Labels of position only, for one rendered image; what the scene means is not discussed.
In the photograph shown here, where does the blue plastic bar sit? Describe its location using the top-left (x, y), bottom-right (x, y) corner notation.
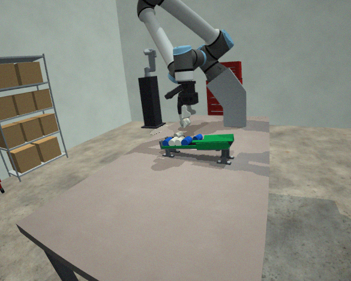
top-left (181, 136), bottom-right (193, 146)
top-left (193, 134), bottom-right (203, 141)
top-left (163, 137), bottom-right (173, 146)

